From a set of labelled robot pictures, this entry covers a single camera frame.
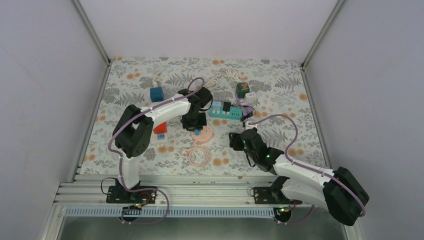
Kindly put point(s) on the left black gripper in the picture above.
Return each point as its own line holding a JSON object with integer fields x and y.
{"x": 186, "y": 126}

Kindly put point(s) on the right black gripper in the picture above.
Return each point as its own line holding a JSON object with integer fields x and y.
{"x": 234, "y": 141}

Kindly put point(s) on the red cube socket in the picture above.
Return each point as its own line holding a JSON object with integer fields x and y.
{"x": 161, "y": 128}

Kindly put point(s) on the black power adapter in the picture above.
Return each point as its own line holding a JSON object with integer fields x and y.
{"x": 250, "y": 110}

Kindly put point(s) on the dark blue cube socket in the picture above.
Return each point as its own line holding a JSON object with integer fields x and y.
{"x": 156, "y": 94}

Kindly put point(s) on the white cube adapter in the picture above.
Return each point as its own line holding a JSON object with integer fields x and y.
{"x": 250, "y": 97}

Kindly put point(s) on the dark green cube socket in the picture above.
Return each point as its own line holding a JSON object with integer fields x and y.
{"x": 242, "y": 89}

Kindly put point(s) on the light blue plug adapter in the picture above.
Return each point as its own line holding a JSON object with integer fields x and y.
{"x": 216, "y": 106}

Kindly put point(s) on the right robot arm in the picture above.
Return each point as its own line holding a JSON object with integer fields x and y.
{"x": 335, "y": 190}

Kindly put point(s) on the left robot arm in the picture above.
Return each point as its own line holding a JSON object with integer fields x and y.
{"x": 131, "y": 136}

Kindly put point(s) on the pink round power socket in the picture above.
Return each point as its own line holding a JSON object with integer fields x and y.
{"x": 206, "y": 134}

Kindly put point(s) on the teal power strip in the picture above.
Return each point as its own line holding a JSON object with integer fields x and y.
{"x": 234, "y": 113}

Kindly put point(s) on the purple power strip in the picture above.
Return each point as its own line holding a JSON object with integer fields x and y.
{"x": 239, "y": 101}

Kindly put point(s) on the white multicolour power strip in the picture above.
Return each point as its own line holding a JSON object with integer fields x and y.
{"x": 159, "y": 137}

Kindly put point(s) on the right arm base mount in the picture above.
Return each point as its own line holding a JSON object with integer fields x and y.
{"x": 282, "y": 214}

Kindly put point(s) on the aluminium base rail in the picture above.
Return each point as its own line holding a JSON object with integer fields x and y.
{"x": 189, "y": 197}

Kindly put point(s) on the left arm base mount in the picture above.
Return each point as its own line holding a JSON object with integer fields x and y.
{"x": 138, "y": 197}

